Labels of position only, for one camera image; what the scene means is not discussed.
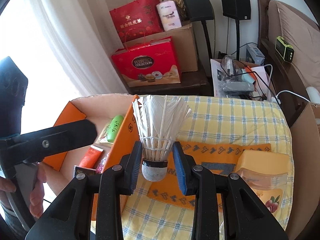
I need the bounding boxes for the green paw print case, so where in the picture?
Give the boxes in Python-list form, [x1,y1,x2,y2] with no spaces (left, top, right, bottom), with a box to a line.
[107,115,124,143]

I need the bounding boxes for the orange white cream tube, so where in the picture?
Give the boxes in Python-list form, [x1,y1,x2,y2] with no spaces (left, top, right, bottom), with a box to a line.
[79,145,104,168]

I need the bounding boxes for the small dark card box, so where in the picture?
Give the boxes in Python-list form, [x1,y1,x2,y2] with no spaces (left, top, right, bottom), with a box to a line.
[74,165,96,177]

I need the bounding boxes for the orange cardboard box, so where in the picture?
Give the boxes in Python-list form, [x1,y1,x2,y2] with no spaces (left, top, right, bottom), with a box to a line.
[42,93,141,221]

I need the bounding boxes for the white feather shuttlecock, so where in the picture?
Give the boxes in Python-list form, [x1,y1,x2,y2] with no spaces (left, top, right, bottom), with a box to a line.
[132,95,191,182]

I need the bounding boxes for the clear macadamia nut package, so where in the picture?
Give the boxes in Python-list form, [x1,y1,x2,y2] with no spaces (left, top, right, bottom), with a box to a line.
[235,150,290,215]

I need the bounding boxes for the bag of colourful rubber bands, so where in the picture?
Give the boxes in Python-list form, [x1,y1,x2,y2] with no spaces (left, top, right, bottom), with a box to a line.
[96,153,110,174]

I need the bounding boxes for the yellow snack pouch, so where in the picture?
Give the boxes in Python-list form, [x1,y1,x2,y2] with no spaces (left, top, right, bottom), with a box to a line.
[95,124,113,147]

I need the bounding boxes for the person left hand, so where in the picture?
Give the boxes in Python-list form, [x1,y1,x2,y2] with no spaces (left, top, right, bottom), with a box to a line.
[1,163,47,218]

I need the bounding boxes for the yellow checked tablecloth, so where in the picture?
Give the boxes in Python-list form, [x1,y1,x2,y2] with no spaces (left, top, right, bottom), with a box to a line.
[121,96,292,239]

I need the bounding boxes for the white curtain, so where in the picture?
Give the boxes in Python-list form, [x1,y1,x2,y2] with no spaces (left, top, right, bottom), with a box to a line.
[27,0,129,96]

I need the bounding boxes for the red Ferrero Collection bag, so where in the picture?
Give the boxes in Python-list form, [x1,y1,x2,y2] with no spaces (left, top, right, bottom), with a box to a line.
[111,36,181,87]

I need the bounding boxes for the brown box under bags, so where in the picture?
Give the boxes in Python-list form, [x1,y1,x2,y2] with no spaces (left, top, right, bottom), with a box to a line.
[123,22,198,73]

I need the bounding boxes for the grey electronic box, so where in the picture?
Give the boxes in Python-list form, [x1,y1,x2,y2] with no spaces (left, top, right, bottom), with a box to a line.
[246,43,265,66]

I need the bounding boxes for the large brown cardboard box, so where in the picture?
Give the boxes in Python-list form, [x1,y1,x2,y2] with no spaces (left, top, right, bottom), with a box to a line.
[286,103,319,239]

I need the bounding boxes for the red tea gift bag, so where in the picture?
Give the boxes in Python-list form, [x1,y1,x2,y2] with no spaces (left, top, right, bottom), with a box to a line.
[110,0,164,43]

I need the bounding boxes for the green black radio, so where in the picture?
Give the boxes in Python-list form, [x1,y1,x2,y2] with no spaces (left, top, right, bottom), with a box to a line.
[275,36,295,63]

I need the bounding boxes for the pink tissue pack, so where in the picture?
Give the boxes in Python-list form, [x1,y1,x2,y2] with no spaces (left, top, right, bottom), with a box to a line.
[156,1,182,31]

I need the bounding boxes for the left black speaker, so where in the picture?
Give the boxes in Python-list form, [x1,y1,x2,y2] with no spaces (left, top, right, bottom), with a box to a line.
[183,0,215,22]

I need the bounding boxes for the black speaker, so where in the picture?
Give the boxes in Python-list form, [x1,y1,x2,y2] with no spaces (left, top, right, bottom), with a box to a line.
[221,0,251,21]
[183,0,215,22]

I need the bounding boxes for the right black speaker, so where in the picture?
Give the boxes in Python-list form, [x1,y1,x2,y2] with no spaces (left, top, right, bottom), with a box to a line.
[221,0,251,21]

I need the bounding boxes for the brown sofa cushion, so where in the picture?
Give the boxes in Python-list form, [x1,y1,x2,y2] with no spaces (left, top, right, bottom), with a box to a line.
[268,0,319,89]

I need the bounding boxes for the white charging cable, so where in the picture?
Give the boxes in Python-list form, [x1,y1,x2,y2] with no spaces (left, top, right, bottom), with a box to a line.
[260,63,312,106]

